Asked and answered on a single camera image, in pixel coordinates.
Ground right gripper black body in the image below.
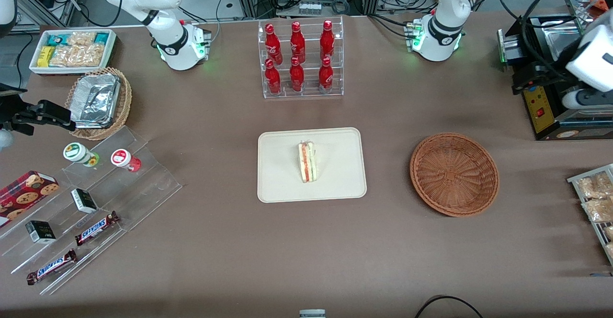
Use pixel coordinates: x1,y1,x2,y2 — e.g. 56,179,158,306
0,95,35,136

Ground triangular sandwich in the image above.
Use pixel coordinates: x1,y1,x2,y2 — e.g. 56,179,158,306
298,140,318,183

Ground light wicker basket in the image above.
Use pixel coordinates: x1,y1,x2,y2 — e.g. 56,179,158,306
65,67,133,141

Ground brown round wicker basket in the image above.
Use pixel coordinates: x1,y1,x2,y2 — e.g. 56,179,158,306
409,132,500,218

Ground cream rectangular plastic tray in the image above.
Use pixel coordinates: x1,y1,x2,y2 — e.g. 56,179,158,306
257,127,368,204

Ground green lid snack cup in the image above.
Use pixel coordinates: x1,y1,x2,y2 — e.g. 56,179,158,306
63,142,101,168

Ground white rectangular snack bin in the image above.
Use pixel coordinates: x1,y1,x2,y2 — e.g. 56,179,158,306
29,29,118,76

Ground clear cracker bag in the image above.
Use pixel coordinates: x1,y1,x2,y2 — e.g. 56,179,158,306
77,43,106,67
67,32,96,46
49,45,79,68

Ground black appliance with yellow panel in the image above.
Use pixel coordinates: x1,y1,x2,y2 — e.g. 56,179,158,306
511,0,613,141

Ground red tartan cookie box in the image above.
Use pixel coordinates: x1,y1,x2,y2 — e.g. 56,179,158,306
0,170,60,228

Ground red lid snack cup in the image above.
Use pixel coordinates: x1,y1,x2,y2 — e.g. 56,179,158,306
111,148,142,173

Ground silver metal box device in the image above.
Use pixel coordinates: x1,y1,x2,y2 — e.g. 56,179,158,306
497,28,527,66

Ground small black carton box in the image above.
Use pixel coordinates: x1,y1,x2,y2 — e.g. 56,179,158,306
25,220,57,245
70,188,98,214

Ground clear acrylic stepped display stand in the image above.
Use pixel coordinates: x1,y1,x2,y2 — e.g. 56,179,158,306
0,125,183,295

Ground Snickers chocolate bar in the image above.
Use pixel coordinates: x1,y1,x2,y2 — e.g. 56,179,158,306
74,211,120,247
26,249,78,286

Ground red cola bottle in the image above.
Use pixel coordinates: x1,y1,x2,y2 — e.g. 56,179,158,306
265,23,284,65
318,57,334,93
289,57,305,92
320,20,335,61
264,58,282,95
290,21,306,64

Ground clear acrylic bottle rack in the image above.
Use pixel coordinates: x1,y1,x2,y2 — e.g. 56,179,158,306
258,16,344,100

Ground black floor cable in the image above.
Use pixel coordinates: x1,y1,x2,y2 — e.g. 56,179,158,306
415,295,483,318

